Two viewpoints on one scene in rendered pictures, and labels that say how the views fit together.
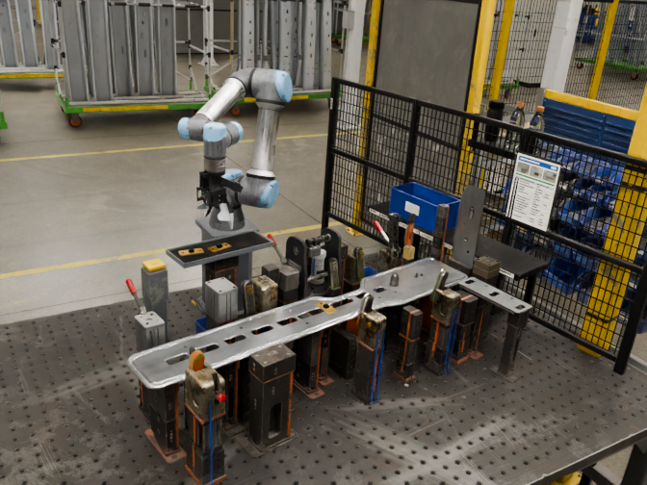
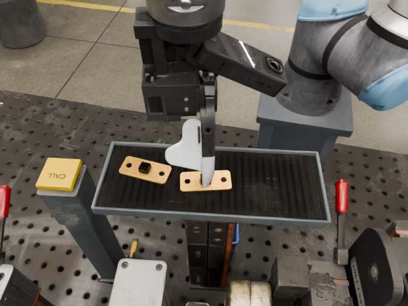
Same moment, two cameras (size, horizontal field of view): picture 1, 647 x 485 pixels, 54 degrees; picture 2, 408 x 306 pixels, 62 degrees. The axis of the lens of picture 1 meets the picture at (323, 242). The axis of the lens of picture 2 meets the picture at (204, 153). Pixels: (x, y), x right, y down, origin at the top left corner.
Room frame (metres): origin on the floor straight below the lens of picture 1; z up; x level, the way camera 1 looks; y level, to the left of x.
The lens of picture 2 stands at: (1.86, 0.15, 1.63)
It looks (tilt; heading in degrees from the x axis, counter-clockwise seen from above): 51 degrees down; 44
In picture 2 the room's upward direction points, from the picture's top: straight up
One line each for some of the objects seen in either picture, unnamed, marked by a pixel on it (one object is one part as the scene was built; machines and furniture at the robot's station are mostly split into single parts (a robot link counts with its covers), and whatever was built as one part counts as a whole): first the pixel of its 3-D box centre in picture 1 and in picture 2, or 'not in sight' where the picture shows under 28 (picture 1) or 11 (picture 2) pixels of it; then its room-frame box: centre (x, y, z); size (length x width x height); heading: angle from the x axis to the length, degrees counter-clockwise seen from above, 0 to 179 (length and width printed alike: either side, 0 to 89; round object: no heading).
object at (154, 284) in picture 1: (156, 324); (94, 234); (1.93, 0.56, 0.92); 0.08 x 0.08 x 0.44; 41
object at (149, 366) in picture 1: (323, 311); not in sight; (1.97, -0.02, 1.00); 1.38 x 0.22 x 0.02; 131
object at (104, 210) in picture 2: (220, 247); (211, 181); (2.10, 0.37, 1.16); 0.37 x 0.14 x 0.02; 131
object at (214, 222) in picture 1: (226, 213); (311, 75); (2.46, 0.41, 1.15); 0.15 x 0.15 x 0.10
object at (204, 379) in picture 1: (206, 425); not in sight; (1.47, 0.30, 0.88); 0.15 x 0.11 x 0.36; 41
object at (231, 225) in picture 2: (220, 304); (209, 240); (2.10, 0.37, 0.92); 0.10 x 0.08 x 0.45; 131
